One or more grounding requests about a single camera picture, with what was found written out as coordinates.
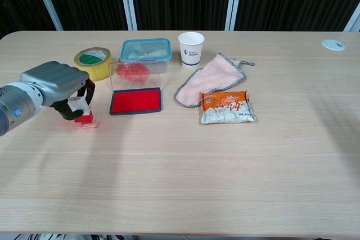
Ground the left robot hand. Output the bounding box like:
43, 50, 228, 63
19, 61, 96, 121

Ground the red stamp block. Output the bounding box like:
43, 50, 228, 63
68, 96, 94, 124

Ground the yellow tape roll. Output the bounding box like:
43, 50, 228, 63
74, 48, 113, 82

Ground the red ink pad clear lid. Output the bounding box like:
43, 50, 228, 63
108, 60, 163, 116

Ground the clear container blue lid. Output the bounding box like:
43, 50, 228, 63
120, 38, 172, 74

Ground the white paper cup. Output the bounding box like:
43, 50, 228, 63
178, 31, 205, 67

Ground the pink cloth grey trim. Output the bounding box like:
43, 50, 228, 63
175, 52, 256, 108

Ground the orange and white snack bag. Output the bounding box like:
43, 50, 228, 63
199, 89, 257, 125

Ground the white frame post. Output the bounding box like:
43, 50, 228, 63
29, 0, 64, 31
224, 0, 245, 31
343, 9, 360, 32
117, 0, 138, 31

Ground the white table cable grommet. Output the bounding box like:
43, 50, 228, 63
321, 38, 346, 51

